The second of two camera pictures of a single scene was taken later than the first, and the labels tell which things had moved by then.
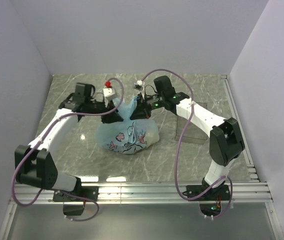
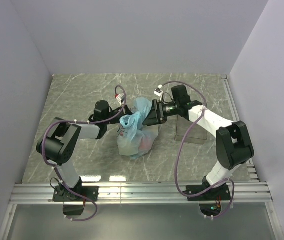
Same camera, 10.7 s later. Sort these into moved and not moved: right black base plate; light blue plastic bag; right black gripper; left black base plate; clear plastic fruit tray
Moved: light blue plastic bag; right black gripper
Not moved: right black base plate; left black base plate; clear plastic fruit tray
